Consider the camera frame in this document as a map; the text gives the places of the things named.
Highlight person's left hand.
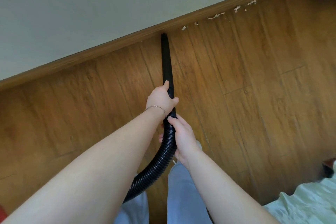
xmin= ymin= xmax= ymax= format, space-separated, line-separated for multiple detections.
xmin=145 ymin=80 xmax=180 ymax=118

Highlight person's right hand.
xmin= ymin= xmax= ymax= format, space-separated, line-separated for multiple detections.
xmin=158 ymin=115 xmax=201 ymax=170

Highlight white paper scraps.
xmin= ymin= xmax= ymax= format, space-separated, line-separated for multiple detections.
xmin=180 ymin=0 xmax=285 ymax=30

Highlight person's right forearm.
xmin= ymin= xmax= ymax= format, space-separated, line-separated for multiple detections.
xmin=187 ymin=150 xmax=280 ymax=224

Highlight person's left forearm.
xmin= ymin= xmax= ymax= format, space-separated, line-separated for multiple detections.
xmin=0 ymin=110 xmax=166 ymax=224

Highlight person's right leg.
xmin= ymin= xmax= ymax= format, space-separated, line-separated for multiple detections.
xmin=167 ymin=162 xmax=213 ymax=224

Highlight person's leg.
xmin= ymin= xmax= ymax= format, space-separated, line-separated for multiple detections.
xmin=167 ymin=162 xmax=213 ymax=224
xmin=114 ymin=192 xmax=150 ymax=224

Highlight person's left leg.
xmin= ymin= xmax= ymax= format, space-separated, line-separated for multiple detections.
xmin=114 ymin=192 xmax=150 ymax=224

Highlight wooden skirting board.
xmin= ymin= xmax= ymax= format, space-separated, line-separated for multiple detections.
xmin=0 ymin=0 xmax=323 ymax=92

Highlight pale green bedspread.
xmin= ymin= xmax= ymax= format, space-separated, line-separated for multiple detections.
xmin=262 ymin=161 xmax=336 ymax=224

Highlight thin silver bracelet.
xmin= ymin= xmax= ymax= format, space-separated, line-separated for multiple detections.
xmin=145 ymin=105 xmax=167 ymax=118

